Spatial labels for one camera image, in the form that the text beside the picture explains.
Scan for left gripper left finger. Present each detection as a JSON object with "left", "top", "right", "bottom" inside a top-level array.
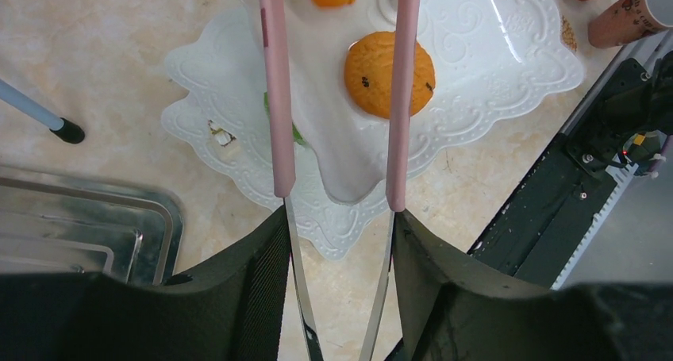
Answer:
[{"left": 1, "top": 208, "right": 290, "bottom": 360}]

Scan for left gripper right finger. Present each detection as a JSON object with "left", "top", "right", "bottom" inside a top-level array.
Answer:
[{"left": 393, "top": 211, "right": 672, "bottom": 360}]

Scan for orange round pastry toy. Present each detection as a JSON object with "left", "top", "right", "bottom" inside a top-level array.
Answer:
[{"left": 344, "top": 31, "right": 436, "bottom": 119}]

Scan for pink metal tongs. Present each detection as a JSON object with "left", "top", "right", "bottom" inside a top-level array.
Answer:
[{"left": 259, "top": 0, "right": 420, "bottom": 360}]

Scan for metal baking tray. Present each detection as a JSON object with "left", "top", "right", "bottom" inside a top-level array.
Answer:
[{"left": 1, "top": 166, "right": 183, "bottom": 286}]

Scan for white three-tier serving stand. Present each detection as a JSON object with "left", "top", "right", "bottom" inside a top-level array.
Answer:
[{"left": 161, "top": 0, "right": 584, "bottom": 260}]

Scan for light blue tripod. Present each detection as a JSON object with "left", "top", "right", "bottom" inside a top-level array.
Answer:
[{"left": 1, "top": 80, "right": 86, "bottom": 144}]

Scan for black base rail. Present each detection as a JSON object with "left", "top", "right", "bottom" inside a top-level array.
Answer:
[{"left": 469, "top": 32, "right": 672, "bottom": 289}]

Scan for white mug red handle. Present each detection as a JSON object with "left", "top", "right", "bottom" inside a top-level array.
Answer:
[{"left": 587, "top": 0, "right": 672, "bottom": 48}]

